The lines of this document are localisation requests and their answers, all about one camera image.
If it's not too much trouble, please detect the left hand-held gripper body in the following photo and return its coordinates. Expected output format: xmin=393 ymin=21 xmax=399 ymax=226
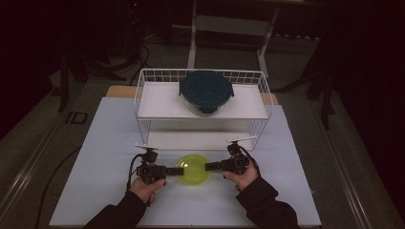
xmin=135 ymin=142 xmax=168 ymax=186

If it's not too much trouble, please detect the bundle of black floor cables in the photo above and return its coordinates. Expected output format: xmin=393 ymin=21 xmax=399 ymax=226
xmin=104 ymin=41 xmax=151 ymax=87

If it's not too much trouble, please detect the person's right hand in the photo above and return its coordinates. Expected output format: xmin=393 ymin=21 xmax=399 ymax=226
xmin=223 ymin=160 xmax=260 ymax=193

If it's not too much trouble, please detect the pale blue table sheet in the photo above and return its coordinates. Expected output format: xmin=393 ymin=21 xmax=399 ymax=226
xmin=49 ymin=96 xmax=322 ymax=227

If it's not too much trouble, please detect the floor socket box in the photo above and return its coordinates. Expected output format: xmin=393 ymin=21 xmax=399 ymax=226
xmin=65 ymin=111 xmax=89 ymax=126

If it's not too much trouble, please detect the hand-held gripper cable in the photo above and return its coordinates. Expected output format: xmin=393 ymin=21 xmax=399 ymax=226
xmin=238 ymin=145 xmax=262 ymax=177
xmin=126 ymin=153 xmax=146 ymax=192

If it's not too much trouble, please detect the white wire shelf rack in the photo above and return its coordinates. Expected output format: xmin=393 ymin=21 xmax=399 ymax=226
xmin=134 ymin=68 xmax=274 ymax=152

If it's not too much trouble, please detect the right hand-held gripper cable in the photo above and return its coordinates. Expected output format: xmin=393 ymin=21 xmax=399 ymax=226
xmin=238 ymin=145 xmax=262 ymax=177

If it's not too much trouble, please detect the container with green lid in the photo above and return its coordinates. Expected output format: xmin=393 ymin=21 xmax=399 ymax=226
xmin=176 ymin=154 xmax=212 ymax=187

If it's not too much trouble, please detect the person's left hand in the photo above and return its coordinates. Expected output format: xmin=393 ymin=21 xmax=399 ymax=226
xmin=128 ymin=176 xmax=167 ymax=204

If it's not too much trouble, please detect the dark metal stand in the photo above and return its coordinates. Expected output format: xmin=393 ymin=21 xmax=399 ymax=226
xmin=305 ymin=63 xmax=339 ymax=130
xmin=56 ymin=47 xmax=91 ymax=113

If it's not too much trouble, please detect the white metal frame stand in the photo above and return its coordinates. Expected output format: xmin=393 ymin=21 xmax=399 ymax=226
xmin=186 ymin=0 xmax=281 ymax=79

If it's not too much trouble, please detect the black floor cable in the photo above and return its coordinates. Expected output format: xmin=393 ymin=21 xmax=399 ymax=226
xmin=32 ymin=144 xmax=84 ymax=229

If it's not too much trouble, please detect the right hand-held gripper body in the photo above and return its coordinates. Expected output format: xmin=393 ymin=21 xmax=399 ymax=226
xmin=221 ymin=135 xmax=258 ymax=176

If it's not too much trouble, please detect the left hand-held gripper cable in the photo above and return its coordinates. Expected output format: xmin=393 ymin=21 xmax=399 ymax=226
xmin=126 ymin=153 xmax=146 ymax=192

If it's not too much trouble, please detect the round container with blue lid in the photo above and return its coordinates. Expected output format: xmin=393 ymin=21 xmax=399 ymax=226
xmin=179 ymin=70 xmax=235 ymax=116

